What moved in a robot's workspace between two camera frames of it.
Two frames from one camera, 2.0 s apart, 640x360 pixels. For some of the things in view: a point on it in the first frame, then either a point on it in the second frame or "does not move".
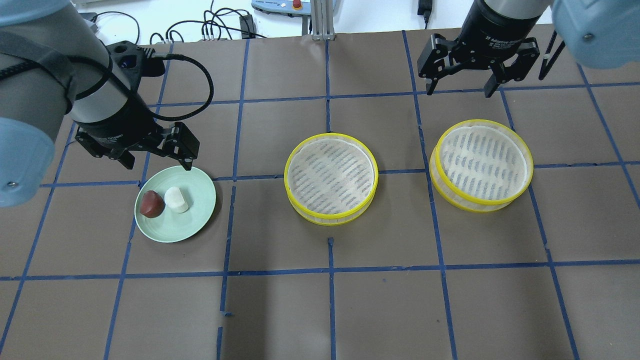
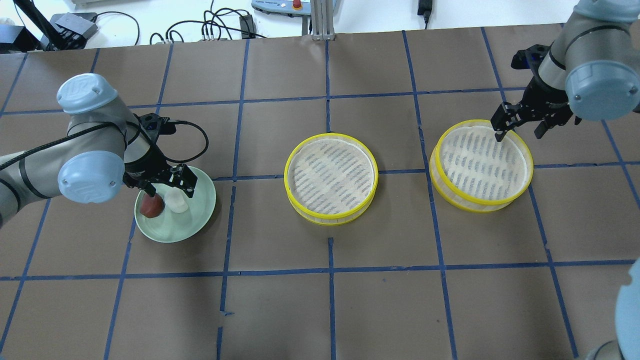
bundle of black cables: (221, 23) does not move
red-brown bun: (152, 204) does not move
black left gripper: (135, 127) to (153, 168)
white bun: (174, 199) does not move
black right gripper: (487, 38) to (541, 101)
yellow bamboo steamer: (480, 166) does not move
